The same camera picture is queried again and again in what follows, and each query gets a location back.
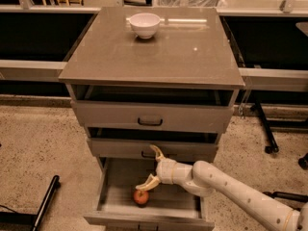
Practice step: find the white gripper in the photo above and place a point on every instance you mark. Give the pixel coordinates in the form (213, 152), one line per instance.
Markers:
(165, 170)

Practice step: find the red apple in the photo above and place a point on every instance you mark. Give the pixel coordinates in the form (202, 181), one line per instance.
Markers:
(141, 197)

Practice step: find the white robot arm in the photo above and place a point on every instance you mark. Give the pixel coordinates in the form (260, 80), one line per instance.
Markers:
(199, 178)

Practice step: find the grey middle drawer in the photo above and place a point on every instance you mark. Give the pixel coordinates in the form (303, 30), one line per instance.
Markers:
(135, 144)

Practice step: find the grey drawer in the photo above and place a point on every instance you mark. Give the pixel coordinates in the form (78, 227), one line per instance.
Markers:
(135, 144)
(169, 208)
(183, 110)

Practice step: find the grey bottom drawer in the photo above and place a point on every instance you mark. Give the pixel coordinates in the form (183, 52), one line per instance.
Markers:
(169, 208)

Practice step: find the grey top drawer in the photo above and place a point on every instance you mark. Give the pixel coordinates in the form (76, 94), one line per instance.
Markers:
(183, 110)

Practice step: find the grey drawer cabinet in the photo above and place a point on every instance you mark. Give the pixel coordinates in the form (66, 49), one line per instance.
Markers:
(175, 90)

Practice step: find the black bar on floor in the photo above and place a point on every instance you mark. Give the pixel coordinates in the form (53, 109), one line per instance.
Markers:
(53, 186)

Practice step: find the black stand leg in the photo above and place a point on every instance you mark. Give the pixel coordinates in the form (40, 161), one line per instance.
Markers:
(272, 146)

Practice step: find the black caster leg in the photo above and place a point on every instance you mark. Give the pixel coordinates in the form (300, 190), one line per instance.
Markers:
(287, 195)

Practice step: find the white ceramic bowl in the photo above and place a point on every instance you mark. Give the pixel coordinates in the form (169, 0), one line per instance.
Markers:
(145, 25)

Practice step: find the grey metal railing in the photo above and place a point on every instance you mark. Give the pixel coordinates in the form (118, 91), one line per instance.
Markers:
(32, 69)

